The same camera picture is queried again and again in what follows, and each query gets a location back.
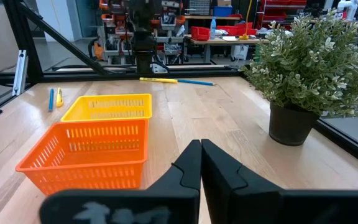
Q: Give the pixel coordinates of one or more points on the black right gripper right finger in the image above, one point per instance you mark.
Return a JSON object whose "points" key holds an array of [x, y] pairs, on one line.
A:
{"points": [[228, 199]]}

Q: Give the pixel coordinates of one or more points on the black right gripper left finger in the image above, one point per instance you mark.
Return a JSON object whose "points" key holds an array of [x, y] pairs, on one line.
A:
{"points": [[179, 193]]}

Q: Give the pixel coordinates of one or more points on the yellow pen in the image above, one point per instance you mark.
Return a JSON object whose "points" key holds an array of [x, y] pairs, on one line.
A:
{"points": [[59, 99], [157, 80]]}

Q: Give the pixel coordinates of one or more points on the blue pencil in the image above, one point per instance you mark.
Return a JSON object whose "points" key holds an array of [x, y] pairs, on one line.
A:
{"points": [[194, 82], [51, 99]]}

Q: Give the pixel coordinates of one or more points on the storage cart with orange bins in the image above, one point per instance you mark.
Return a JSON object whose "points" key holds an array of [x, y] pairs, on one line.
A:
{"points": [[172, 37]]}

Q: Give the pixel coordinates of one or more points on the grey small-parts drawer cabinet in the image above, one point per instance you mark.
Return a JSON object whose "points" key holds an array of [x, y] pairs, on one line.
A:
{"points": [[199, 7]]}

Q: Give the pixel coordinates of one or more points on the red plastic bin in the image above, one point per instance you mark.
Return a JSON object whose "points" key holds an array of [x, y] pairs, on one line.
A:
{"points": [[227, 30], [200, 33], [247, 28]]}

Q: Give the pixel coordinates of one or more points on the orange and black machine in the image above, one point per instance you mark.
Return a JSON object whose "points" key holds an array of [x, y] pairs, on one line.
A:
{"points": [[98, 49]]}

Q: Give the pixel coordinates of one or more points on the clear water bottle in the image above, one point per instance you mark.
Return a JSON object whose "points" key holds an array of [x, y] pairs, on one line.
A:
{"points": [[213, 29]]}

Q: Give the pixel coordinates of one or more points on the wooden workbench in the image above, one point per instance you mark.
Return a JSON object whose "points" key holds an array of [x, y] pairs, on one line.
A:
{"points": [[216, 41]]}

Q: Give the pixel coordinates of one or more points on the blue storage box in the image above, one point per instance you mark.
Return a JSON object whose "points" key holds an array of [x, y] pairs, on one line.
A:
{"points": [[222, 11]]}

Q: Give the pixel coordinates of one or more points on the cardboard box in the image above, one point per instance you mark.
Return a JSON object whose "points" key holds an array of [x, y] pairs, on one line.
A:
{"points": [[224, 2]]}

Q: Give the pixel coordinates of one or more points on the orange plastic basket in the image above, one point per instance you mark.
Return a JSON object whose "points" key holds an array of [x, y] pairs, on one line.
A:
{"points": [[89, 174]]}

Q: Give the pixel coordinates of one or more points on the yellow plastic basket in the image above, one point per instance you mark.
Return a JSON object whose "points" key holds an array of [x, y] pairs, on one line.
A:
{"points": [[110, 107]]}

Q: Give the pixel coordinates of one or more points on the white container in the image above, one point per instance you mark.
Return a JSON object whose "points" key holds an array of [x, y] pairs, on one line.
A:
{"points": [[240, 53]]}

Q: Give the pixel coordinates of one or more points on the green box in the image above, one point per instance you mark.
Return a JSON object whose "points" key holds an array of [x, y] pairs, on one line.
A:
{"points": [[257, 54]]}

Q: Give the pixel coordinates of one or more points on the red bin shelf rack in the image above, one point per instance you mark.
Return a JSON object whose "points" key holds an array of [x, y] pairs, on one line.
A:
{"points": [[278, 4]]}

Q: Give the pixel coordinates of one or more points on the green potted plant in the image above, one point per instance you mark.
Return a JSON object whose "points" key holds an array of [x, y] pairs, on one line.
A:
{"points": [[306, 62]]}

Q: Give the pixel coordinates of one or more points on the white robot figure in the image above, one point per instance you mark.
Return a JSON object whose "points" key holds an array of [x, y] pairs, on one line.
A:
{"points": [[351, 9]]}

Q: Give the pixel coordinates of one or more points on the silver aluminium bracket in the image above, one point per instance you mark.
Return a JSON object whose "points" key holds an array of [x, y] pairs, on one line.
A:
{"points": [[20, 74]]}

